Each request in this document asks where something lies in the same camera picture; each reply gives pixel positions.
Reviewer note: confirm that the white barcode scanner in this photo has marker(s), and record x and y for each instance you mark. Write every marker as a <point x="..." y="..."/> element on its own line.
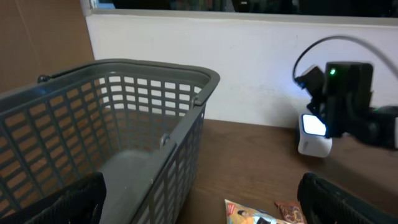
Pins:
<point x="311" y="137"/>

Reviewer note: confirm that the yellow snack bag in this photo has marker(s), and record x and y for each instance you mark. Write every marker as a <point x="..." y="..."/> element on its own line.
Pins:
<point x="240" y="214"/>

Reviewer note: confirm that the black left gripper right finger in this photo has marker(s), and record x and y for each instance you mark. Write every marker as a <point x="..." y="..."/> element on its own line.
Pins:
<point x="323" y="202"/>

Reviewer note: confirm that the red chocolate bar wrapper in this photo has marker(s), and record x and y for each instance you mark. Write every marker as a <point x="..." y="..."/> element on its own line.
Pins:
<point x="291" y="212"/>

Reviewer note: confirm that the dark window with frame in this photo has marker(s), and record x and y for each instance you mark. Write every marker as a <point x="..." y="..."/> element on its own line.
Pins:
<point x="344" y="12"/>

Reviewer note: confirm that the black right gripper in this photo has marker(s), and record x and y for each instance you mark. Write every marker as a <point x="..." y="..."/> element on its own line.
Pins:
<point x="346" y="98"/>

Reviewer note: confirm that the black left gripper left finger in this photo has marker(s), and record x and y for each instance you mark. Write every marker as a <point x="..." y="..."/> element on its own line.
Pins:
<point x="78" y="203"/>

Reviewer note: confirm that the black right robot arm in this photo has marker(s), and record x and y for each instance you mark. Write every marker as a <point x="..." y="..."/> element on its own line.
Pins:
<point x="384" y="130"/>

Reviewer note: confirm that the grey plastic basket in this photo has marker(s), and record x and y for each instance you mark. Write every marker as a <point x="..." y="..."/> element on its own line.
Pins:
<point x="139" y="123"/>

